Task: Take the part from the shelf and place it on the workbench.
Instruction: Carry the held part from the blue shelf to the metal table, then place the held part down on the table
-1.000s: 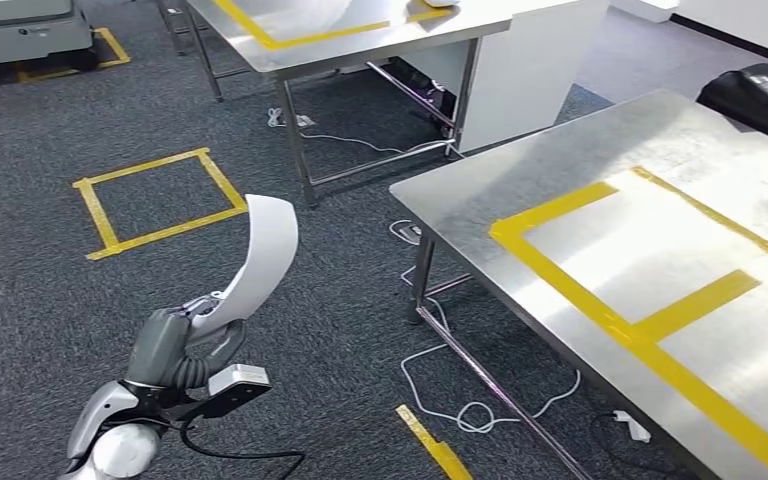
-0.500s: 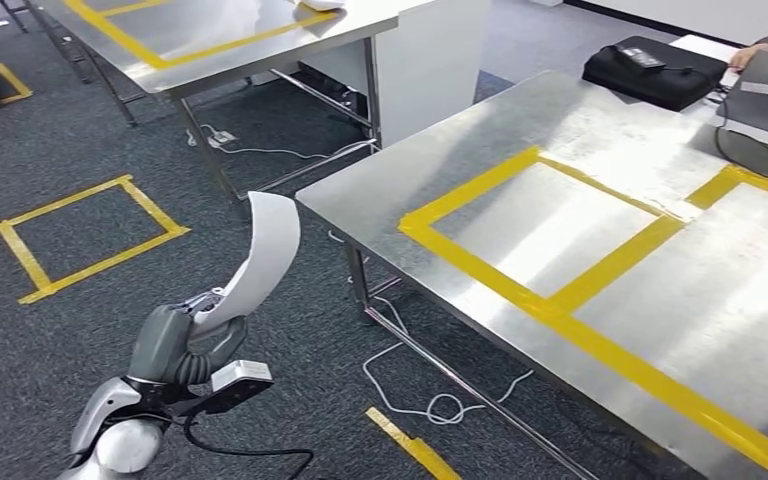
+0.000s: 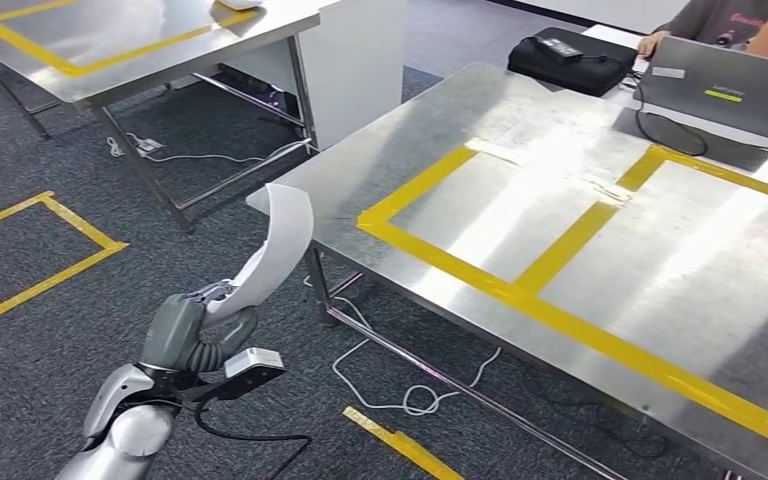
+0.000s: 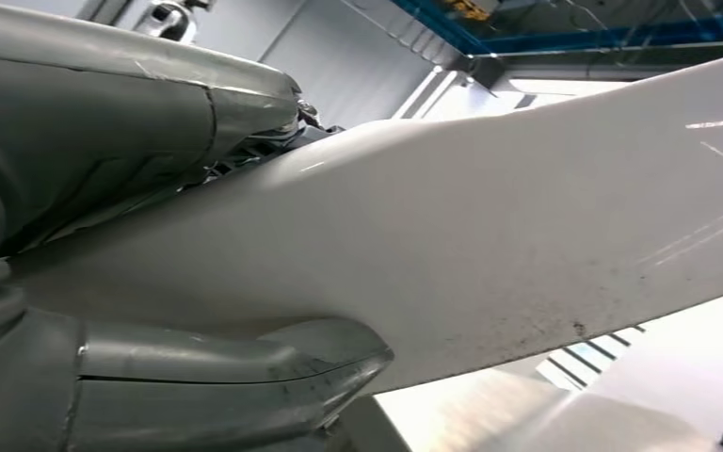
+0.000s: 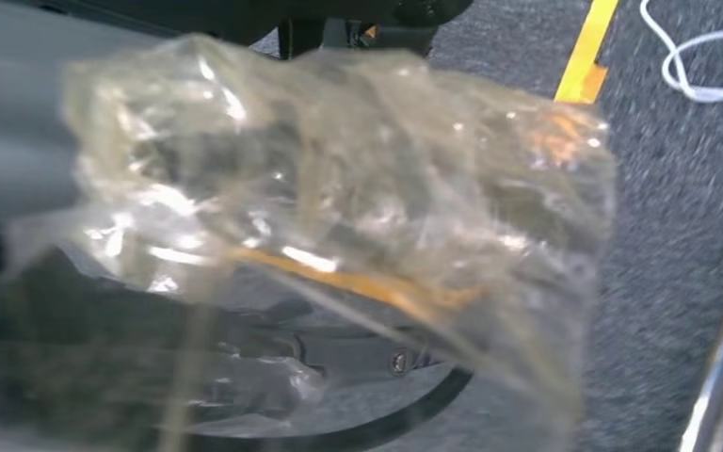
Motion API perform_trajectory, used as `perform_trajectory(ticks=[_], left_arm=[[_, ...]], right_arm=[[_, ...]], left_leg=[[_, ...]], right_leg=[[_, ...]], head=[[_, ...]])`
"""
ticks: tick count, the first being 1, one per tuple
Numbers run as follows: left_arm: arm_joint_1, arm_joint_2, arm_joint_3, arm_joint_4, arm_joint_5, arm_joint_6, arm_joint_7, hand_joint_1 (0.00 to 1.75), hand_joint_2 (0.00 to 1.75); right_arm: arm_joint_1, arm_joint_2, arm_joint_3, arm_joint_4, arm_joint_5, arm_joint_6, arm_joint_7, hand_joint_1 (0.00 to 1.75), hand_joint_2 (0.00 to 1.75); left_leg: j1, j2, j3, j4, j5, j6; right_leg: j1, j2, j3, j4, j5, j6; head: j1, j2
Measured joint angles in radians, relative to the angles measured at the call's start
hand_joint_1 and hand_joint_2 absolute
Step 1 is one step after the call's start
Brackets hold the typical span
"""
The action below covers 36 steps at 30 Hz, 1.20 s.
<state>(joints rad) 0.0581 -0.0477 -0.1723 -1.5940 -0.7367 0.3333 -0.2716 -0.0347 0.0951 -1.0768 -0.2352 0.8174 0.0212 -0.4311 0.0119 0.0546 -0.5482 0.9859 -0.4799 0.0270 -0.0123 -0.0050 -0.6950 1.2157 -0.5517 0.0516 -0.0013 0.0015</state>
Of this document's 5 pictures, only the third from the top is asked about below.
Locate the small yellow tape frame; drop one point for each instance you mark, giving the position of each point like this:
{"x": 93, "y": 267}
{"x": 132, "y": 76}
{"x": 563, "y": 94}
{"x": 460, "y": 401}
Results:
{"x": 417, "y": 185}

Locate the yellow floor tape frame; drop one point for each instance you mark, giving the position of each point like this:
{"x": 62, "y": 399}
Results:
{"x": 404, "y": 444}
{"x": 72, "y": 262}

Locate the white curved plastic part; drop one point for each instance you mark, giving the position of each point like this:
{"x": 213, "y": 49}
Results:
{"x": 284, "y": 245}

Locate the white plastic piece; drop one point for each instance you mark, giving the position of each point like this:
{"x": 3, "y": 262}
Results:
{"x": 238, "y": 4}

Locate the stainless steel table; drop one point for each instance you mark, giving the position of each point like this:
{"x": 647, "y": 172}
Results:
{"x": 159, "y": 26}

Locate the grey laptop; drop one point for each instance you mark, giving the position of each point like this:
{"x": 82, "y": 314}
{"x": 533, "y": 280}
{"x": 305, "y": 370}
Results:
{"x": 722, "y": 86}

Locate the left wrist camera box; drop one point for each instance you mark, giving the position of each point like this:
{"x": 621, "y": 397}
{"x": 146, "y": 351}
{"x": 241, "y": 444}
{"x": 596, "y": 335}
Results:
{"x": 251, "y": 364}

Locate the black power adapter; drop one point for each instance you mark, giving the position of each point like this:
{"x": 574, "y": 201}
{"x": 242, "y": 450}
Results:
{"x": 559, "y": 48}

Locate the black bag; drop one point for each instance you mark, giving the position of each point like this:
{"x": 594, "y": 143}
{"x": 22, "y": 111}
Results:
{"x": 576, "y": 69}

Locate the stainless steel workbench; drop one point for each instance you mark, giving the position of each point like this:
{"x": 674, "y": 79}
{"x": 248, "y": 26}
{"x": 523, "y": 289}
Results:
{"x": 424, "y": 119}

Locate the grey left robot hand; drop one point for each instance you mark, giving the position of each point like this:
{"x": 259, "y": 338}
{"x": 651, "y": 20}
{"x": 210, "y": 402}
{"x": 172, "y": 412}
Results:
{"x": 172, "y": 331}

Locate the white desk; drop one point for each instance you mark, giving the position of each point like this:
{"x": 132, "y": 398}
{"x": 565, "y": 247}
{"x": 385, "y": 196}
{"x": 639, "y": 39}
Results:
{"x": 357, "y": 66}

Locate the large yellow tape frame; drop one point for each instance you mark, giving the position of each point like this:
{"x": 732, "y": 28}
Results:
{"x": 622, "y": 361}

